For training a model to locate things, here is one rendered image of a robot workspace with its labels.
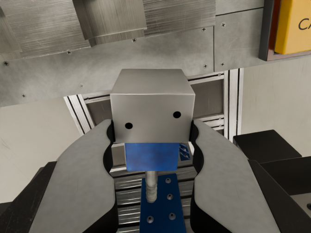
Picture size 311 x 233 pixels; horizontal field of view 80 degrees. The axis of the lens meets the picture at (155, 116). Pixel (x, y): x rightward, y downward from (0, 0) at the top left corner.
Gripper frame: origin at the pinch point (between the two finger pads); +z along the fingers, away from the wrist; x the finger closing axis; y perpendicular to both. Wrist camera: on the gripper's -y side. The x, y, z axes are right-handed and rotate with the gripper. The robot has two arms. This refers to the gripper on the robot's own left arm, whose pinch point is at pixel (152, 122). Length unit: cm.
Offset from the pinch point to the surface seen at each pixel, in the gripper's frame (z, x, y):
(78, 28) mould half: 6.1, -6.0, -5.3
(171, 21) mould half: 6.1, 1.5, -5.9
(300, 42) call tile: 11.4, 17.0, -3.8
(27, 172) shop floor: 95, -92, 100
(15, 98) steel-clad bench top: 15.1, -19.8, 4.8
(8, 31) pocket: 8.8, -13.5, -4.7
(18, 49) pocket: 8.8, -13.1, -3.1
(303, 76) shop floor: 95, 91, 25
